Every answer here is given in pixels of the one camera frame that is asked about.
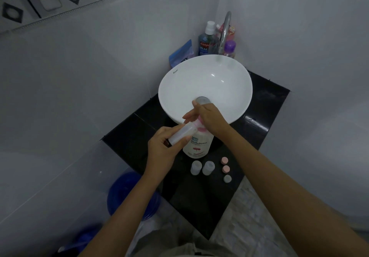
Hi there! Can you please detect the white hand sanitizer pump bottle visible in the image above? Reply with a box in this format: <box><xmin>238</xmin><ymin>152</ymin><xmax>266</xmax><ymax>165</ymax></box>
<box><xmin>182</xmin><ymin>115</ymin><xmax>215</xmax><ymax>159</ymax></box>

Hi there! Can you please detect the chrome faucet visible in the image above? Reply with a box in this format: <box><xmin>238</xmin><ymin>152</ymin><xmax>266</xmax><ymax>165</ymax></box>
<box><xmin>218</xmin><ymin>11</ymin><xmax>232</xmax><ymax>55</ymax></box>

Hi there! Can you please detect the small translucent bottle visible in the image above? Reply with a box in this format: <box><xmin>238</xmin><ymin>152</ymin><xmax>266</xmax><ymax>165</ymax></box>
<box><xmin>168</xmin><ymin>122</ymin><xmax>199</xmax><ymax>146</ymax></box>
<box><xmin>190</xmin><ymin>160</ymin><xmax>202</xmax><ymax>176</ymax></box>
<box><xmin>202</xmin><ymin>160</ymin><xmax>216</xmax><ymax>176</ymax></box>

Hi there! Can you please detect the blue mouthwash bottle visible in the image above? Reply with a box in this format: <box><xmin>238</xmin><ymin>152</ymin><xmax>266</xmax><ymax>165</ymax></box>
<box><xmin>198</xmin><ymin>20</ymin><xmax>217</xmax><ymax>57</ymax></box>

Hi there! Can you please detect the pink red tube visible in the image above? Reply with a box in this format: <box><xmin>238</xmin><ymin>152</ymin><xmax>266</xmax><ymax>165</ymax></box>
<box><xmin>216</xmin><ymin>24</ymin><xmax>236</xmax><ymax>42</ymax></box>

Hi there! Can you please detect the blue plastic bucket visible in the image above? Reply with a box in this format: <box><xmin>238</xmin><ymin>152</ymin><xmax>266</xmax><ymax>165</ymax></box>
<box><xmin>107</xmin><ymin>171</ymin><xmax>161</xmax><ymax>220</ymax></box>

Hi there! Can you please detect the person's right forearm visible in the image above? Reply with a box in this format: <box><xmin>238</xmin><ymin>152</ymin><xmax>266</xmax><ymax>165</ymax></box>
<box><xmin>218</xmin><ymin>125</ymin><xmax>369</xmax><ymax>257</ymax></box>

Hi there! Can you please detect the white ceramic sink basin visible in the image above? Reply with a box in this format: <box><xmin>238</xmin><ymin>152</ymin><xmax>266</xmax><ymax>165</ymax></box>
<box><xmin>158</xmin><ymin>54</ymin><xmax>253</xmax><ymax>125</ymax></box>

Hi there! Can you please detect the person's white printed shirt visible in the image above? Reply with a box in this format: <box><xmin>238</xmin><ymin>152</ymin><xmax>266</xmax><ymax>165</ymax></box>
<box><xmin>150</xmin><ymin>241</ymin><xmax>228</xmax><ymax>257</ymax></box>

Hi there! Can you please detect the person's right hand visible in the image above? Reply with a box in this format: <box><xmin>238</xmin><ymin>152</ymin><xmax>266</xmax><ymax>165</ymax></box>
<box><xmin>182</xmin><ymin>100</ymin><xmax>231</xmax><ymax>142</ymax></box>

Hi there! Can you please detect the person's left forearm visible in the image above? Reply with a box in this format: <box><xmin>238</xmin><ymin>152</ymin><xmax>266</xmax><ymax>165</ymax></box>
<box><xmin>78</xmin><ymin>173</ymin><xmax>168</xmax><ymax>257</ymax></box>

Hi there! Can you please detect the blue pouch packet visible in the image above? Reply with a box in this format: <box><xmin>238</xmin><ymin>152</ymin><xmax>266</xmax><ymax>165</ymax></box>
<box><xmin>168</xmin><ymin>39</ymin><xmax>193</xmax><ymax>69</ymax></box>

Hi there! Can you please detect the purple capped bottle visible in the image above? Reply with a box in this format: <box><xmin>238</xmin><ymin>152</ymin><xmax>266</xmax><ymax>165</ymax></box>
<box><xmin>223</xmin><ymin>40</ymin><xmax>237</xmax><ymax>59</ymax></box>

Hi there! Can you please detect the person's left hand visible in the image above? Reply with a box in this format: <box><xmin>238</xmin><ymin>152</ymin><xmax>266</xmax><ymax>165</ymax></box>
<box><xmin>143</xmin><ymin>123</ymin><xmax>193</xmax><ymax>179</ymax></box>

